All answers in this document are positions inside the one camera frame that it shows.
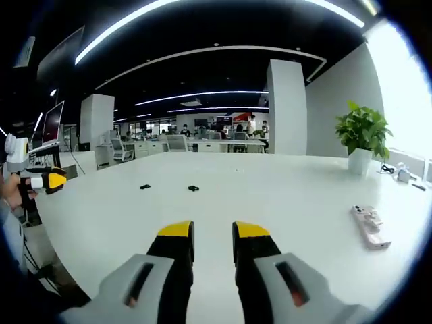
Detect grey office chair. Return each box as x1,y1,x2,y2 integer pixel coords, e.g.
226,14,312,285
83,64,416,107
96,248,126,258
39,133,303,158
166,134,188,153

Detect small white device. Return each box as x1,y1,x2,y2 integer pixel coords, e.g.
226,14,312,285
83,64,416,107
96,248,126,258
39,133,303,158
396,163,412,183

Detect ceiling light strip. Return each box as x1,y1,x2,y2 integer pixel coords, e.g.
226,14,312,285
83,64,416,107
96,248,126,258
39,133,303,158
134,89,270,107
74,0,366,65

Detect white plant pot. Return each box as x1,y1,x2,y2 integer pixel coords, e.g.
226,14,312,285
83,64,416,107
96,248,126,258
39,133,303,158
347,148,374,176

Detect pink smartphone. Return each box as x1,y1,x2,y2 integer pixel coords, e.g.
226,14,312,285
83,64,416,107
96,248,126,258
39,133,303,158
350,205,392,250

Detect white mesh office chair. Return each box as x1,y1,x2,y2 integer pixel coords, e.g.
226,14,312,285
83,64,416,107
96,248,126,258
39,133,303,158
110,138,136,161

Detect person's left hand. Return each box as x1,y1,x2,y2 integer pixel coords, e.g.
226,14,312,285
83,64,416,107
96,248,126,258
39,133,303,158
0,174,38,211

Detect computer monitor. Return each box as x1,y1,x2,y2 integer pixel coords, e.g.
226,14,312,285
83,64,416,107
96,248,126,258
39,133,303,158
42,100,65,145

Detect green leafy plant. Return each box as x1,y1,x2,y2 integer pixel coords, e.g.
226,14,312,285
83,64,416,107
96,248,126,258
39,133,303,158
335,100,394,161

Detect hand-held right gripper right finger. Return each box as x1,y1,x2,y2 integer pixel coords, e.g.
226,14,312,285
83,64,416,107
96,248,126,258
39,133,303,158
232,221,375,324

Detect row of white office desks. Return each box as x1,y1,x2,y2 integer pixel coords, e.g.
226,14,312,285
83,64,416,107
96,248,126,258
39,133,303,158
96,138,267,167

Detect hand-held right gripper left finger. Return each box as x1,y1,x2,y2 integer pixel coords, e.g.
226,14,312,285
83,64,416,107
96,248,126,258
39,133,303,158
59,220,196,324

